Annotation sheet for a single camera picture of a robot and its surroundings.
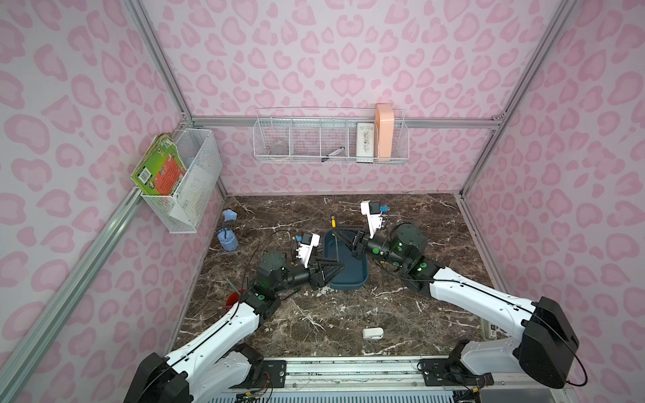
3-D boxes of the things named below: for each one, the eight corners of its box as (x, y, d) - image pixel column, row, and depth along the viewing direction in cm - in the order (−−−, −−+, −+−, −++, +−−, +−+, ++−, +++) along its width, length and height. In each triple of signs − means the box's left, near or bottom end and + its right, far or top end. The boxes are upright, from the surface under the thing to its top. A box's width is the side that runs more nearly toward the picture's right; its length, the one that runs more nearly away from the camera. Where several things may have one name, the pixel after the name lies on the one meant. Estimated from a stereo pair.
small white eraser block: (363, 338, 82) (364, 335, 79) (362, 331, 83) (363, 327, 80) (382, 338, 81) (383, 335, 79) (381, 330, 83) (383, 327, 80)
